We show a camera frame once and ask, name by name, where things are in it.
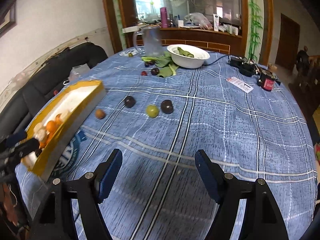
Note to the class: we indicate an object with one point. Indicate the dark passion fruit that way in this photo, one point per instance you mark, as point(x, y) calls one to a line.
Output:
point(129, 101)
point(167, 106)

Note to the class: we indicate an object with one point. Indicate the clear plastic pitcher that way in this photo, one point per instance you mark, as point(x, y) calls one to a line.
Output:
point(152, 43)

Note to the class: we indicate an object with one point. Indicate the wooden cabinet with mirror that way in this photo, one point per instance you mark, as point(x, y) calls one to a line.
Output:
point(240, 27)

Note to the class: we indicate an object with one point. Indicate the black power adapter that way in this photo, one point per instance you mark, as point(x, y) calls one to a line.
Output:
point(246, 67)

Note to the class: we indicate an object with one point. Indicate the small beige cylinder piece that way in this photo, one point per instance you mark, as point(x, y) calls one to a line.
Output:
point(41, 135)

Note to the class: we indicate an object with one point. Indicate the white pink paper card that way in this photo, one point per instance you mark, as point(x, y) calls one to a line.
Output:
point(240, 84)

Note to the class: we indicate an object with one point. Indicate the black leather sofa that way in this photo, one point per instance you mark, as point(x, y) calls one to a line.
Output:
point(28, 100)

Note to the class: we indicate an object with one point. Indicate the purple bottle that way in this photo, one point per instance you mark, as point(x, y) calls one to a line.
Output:
point(164, 17)

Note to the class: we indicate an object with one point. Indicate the large beige cylinder piece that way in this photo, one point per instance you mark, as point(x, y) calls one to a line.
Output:
point(64, 115)

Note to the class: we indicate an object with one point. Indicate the plastic bag on cabinet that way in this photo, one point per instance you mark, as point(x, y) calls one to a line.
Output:
point(199, 20)

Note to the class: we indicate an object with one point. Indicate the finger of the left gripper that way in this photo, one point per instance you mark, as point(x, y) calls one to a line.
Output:
point(24, 149)
point(13, 139)

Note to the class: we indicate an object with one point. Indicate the blue plaid tablecloth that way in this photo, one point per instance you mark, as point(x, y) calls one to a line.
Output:
point(158, 193)

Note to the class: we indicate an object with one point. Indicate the red black small box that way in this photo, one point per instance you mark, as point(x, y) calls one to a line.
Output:
point(267, 80)

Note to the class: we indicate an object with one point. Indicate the orange mandarin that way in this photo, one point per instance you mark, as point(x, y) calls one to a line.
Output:
point(58, 120)
point(51, 126)
point(44, 143)

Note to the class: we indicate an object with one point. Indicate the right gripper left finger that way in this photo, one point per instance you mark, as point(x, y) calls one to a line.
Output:
point(92, 191)

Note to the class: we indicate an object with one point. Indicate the dark plum far right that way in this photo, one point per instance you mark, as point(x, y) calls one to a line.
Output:
point(155, 71)

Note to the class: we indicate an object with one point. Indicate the yellow-rimmed foam tray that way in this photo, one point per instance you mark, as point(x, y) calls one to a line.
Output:
point(80, 99)

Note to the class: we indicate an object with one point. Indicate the brown kiwi fruit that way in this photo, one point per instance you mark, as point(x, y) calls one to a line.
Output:
point(100, 114)

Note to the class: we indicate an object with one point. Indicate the green leafy vegetables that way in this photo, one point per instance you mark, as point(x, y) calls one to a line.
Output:
point(164, 63)

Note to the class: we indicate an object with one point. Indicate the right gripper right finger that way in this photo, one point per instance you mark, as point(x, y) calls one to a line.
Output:
point(224, 188)

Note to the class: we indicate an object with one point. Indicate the green jujube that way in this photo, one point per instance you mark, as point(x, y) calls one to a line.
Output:
point(152, 111)

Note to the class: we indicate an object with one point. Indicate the framed wall picture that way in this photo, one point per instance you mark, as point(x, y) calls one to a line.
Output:
point(9, 21)

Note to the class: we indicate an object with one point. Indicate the white bowl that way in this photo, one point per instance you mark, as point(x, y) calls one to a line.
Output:
point(188, 56)

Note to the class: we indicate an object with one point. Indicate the clear plastic bag on sofa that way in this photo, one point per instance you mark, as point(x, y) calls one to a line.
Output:
point(78, 71)

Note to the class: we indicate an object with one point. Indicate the dark plum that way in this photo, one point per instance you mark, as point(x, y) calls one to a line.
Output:
point(149, 63)
point(155, 71)

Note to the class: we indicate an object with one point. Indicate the dark plum far left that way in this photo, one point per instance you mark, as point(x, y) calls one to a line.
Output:
point(149, 63)

